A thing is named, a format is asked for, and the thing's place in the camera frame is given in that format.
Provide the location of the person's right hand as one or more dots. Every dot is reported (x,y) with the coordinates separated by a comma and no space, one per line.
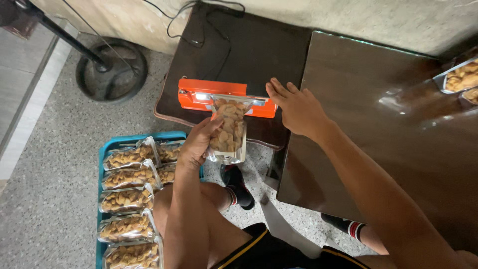
(302,112)

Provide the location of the person's left hand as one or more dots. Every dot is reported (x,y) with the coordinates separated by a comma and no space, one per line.
(194,145)

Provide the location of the clear chip-filled snack bag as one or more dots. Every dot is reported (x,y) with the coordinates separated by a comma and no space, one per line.
(231,130)

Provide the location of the orange heat sealer machine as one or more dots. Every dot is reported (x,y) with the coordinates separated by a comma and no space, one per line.
(194,87)

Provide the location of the black striped left sock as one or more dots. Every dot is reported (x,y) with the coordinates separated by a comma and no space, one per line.
(239,185)

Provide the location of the black striped sock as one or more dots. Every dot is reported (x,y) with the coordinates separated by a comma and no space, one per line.
(341,223)
(239,185)

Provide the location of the glossy brown table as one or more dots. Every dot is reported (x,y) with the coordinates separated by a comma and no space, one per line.
(373,93)

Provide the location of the dark wooden side table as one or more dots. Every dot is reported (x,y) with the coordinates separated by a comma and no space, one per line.
(254,56)

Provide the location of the blue plastic crate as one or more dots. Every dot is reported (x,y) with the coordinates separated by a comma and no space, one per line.
(112,141)

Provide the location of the pile of sealed snack pouches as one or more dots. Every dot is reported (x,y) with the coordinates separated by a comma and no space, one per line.
(127,200)

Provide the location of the person's left leg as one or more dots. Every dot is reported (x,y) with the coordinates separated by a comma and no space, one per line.
(216,231)

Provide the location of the person's leg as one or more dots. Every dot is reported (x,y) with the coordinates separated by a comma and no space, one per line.
(373,241)
(216,231)

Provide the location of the black fan stand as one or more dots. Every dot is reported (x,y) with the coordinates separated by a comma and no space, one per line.
(112,80)

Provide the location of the grey table leg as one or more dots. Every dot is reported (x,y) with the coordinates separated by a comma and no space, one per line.
(287,228)

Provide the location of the black striped right sock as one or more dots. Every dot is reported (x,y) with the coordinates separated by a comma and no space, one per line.
(341,223)

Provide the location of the person's black shorts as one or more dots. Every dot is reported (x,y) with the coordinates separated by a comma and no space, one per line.
(269,254)

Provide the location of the person's right leg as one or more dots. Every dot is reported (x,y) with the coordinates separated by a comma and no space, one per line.
(373,241)

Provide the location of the open silver snack pouch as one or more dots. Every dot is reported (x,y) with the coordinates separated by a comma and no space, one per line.
(471,95)
(461,76)

